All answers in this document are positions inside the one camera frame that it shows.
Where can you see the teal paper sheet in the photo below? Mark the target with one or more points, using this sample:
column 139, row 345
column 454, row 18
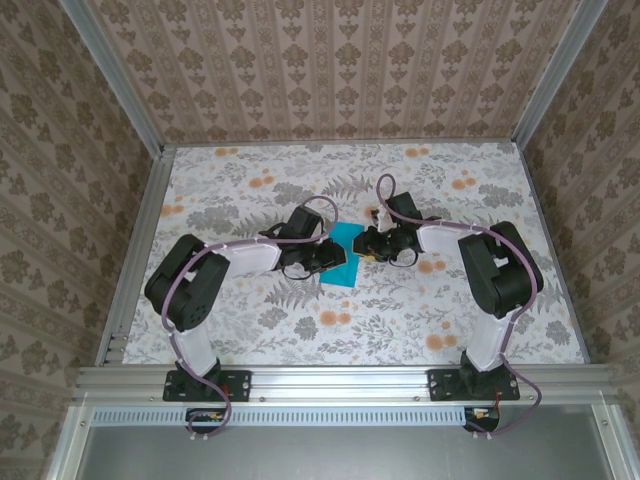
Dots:
column 345, row 272

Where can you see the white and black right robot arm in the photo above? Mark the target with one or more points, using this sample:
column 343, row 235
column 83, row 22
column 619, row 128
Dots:
column 487, row 345

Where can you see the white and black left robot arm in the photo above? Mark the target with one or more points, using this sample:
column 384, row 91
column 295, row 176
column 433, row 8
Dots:
column 197, row 350

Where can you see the grey metal sheet panel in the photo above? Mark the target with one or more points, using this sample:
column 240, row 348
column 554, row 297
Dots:
column 340, row 455

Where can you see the floral table cover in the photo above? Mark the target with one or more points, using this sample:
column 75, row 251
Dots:
column 400, row 325

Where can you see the wide aluminium frame rail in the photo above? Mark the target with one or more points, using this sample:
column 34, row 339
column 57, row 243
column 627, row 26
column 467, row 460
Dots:
column 340, row 382

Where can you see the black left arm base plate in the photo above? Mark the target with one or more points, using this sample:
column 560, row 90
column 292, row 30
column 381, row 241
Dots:
column 240, row 385

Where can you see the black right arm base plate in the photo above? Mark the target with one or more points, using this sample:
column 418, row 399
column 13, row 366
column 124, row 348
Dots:
column 440, row 385

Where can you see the aluminium table side rail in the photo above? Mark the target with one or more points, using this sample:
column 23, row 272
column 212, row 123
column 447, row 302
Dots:
column 142, row 225

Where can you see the aluminium frame post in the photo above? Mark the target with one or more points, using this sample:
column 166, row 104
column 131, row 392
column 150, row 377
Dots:
column 117, row 75
column 552, row 75

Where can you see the aluminium lower frame rail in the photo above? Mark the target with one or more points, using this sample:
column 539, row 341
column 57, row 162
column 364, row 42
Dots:
column 607, row 440
column 71, row 440

